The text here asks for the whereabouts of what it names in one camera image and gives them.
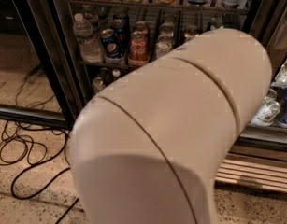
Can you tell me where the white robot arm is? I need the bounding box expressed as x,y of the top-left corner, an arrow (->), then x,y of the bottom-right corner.
70,29 -> 271,224

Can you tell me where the brown juice bottle left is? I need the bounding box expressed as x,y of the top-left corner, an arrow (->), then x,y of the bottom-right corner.
112,69 -> 121,81

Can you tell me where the silver can bottom shelf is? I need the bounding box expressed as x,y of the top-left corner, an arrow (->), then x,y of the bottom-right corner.
92,77 -> 106,93

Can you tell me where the clear water bottle middle shelf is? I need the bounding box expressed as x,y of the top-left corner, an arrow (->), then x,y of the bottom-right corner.
73,13 -> 102,63

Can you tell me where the stainless steel fridge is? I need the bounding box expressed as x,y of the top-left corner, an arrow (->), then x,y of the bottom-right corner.
13,0 -> 287,192

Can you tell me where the open glass fridge door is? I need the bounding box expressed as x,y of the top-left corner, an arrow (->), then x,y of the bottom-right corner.
0,0 -> 81,130

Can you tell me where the red Coca-Cola can front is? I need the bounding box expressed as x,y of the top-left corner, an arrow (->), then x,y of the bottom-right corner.
129,31 -> 148,62

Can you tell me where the white green soda can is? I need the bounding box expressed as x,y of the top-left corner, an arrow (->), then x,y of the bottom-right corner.
155,36 -> 173,59

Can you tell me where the blue Pepsi can front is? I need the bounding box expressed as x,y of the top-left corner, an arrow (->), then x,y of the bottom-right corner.
100,29 -> 122,59

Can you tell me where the white can right door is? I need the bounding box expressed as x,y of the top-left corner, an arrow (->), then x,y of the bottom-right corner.
251,100 -> 280,127

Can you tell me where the blue Pepsi can right door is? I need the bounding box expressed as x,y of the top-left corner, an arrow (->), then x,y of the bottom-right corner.
277,92 -> 287,128

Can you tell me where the black floor cable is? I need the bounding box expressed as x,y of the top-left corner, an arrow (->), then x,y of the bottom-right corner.
0,63 -> 81,224

